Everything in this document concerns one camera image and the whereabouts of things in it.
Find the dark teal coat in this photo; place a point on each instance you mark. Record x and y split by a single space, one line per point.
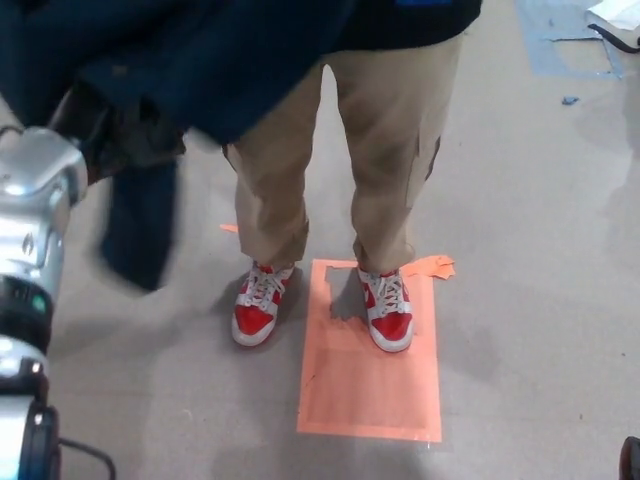
200 60

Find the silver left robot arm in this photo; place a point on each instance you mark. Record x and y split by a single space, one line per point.
30 210

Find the small orange tape scrap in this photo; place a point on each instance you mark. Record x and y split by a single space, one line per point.
229 228

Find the red and white sneaker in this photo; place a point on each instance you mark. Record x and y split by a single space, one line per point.
255 320
390 325

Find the khaki trousers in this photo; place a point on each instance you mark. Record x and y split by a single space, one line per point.
380 150

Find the large crumpled orange tape scrap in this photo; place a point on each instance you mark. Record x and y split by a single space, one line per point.
435 266

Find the orange floor mat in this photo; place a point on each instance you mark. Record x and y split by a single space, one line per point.
370 400

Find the black knit sweater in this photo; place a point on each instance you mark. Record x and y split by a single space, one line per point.
410 22

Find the small blue tape scrap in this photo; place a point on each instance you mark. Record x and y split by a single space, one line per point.
570 100

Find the white paper sheet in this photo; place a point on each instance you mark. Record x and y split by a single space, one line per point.
620 10

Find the grey-blue floor tape frame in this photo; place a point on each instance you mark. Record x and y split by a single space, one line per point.
530 40

